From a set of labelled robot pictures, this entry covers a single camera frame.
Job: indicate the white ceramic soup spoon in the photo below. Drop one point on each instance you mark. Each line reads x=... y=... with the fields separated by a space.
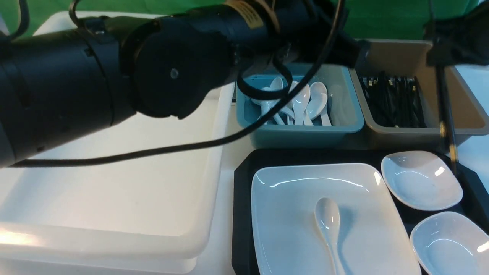
x=327 y=216

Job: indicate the large white square plate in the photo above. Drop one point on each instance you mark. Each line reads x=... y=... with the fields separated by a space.
x=372 y=238

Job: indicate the white small dish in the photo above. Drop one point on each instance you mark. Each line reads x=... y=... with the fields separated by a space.
x=421 y=180
x=449 y=243

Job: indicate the black chopstick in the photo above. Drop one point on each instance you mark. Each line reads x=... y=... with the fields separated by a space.
x=447 y=129

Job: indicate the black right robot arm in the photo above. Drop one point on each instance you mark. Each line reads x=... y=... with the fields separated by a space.
x=462 y=40

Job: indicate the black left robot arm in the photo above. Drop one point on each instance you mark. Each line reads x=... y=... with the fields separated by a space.
x=61 y=86

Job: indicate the white spoons pile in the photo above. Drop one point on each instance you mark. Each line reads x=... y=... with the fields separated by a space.
x=312 y=99

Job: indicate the teal plastic spoon bin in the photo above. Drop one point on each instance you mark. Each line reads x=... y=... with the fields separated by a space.
x=343 y=107

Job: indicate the large white plastic bin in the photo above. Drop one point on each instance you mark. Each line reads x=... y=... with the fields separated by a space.
x=144 y=216

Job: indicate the black chopsticks bundle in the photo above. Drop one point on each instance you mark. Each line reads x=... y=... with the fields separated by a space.
x=394 y=101

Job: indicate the brown plastic chopstick bin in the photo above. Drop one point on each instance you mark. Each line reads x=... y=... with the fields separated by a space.
x=408 y=58

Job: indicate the green backdrop cloth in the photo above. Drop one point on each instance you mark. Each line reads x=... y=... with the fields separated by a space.
x=377 y=19

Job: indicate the black serving tray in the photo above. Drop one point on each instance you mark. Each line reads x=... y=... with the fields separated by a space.
x=474 y=204

